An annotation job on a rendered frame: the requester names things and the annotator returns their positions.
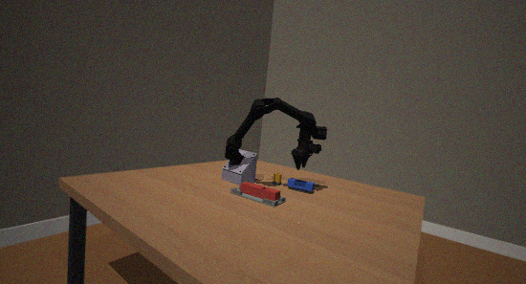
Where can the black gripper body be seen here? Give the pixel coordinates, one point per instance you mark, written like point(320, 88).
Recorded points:
point(300, 151)

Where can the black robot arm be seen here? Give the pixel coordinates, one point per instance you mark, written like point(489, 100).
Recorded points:
point(307, 126)

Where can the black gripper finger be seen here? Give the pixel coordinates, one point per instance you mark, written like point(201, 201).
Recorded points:
point(298, 161)
point(304, 161)

